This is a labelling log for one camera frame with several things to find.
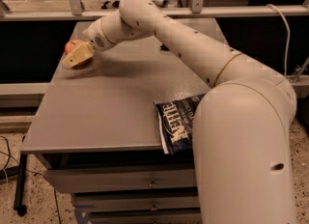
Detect red apple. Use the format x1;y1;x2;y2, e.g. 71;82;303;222
64;39;93;67

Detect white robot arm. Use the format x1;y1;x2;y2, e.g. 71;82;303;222
62;0;297;224

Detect grey metal railing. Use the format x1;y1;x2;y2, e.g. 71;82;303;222
0;0;309;21

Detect black snack bar wrapper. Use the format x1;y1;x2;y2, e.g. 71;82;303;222
160;44;170;51

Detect grey drawer cabinet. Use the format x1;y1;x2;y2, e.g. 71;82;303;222
20;17;226;224

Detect blue Kettle chips bag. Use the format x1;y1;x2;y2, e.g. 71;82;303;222
154;94;204;154

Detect black wheeled stand leg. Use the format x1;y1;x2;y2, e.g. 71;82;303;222
14;154;27;216

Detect floor cables on left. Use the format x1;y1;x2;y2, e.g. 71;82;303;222
0;135;21;183

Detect white cable on right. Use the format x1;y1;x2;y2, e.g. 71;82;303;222
266;3;292;77

